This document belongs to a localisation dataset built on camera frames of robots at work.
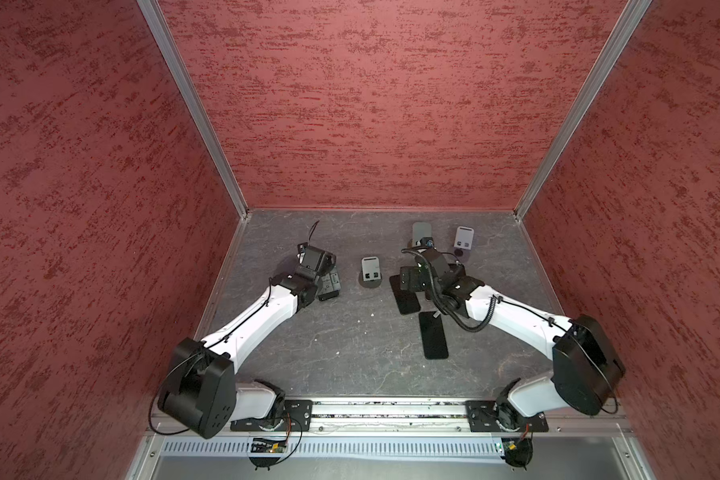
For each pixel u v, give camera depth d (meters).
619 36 0.74
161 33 0.74
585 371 0.43
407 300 0.95
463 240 1.03
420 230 1.07
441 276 0.65
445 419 0.76
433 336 0.88
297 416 0.74
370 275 0.96
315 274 0.65
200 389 0.41
